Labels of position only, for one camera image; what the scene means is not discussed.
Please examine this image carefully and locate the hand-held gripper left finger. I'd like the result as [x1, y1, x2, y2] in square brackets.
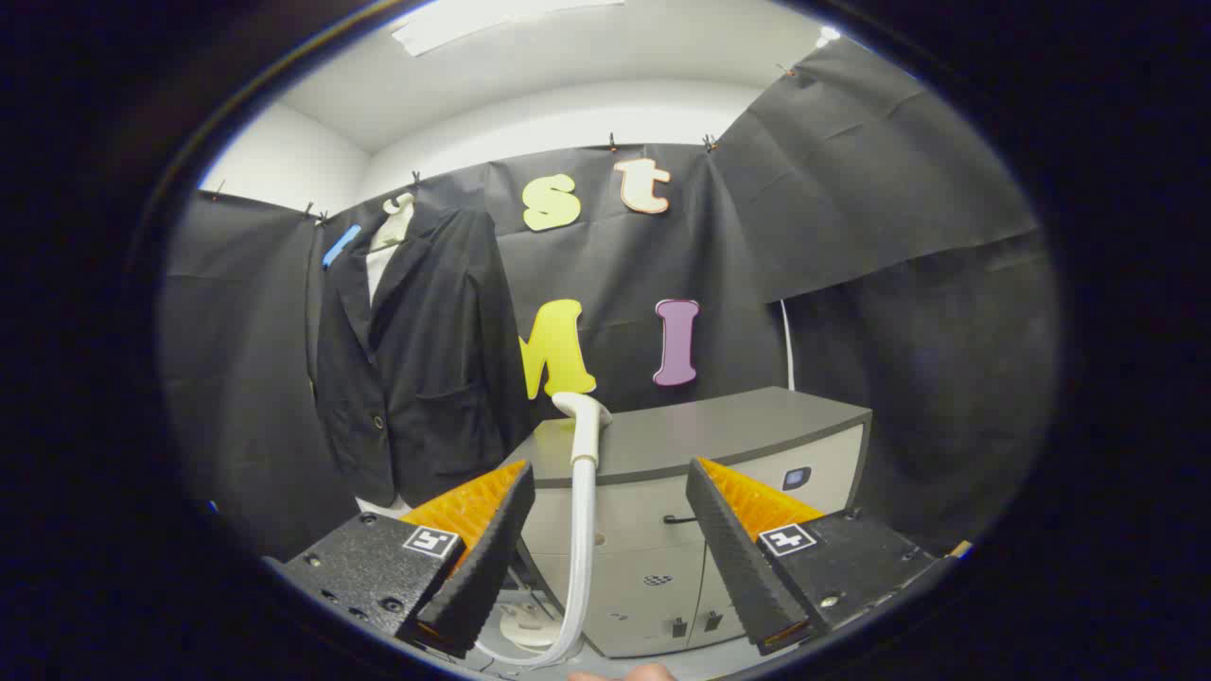
[263, 460, 537, 660]

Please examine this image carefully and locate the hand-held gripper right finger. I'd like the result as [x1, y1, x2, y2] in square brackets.
[685, 457, 974, 656]

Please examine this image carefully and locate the white garment steamer base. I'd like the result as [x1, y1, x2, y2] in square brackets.
[494, 596, 570, 655]

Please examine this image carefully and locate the white garment steamer head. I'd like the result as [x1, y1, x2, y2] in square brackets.
[552, 392, 613, 466]

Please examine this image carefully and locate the black suit jacket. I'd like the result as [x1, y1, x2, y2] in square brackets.
[314, 206, 531, 510]

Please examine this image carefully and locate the grey cabinet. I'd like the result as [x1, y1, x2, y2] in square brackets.
[516, 386, 873, 660]

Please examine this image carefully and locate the white ironing board cover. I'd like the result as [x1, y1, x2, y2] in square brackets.
[355, 241, 414, 521]

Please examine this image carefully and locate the white plastic hanger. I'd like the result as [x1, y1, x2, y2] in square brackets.
[369, 192, 417, 252]

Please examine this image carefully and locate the black backdrop cloth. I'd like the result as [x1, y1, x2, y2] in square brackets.
[156, 36, 1061, 564]

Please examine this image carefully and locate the long ceiling light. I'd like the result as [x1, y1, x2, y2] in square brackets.
[391, 0, 627, 58]

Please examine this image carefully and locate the thin white cable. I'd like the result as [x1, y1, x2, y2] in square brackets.
[779, 299, 797, 392]

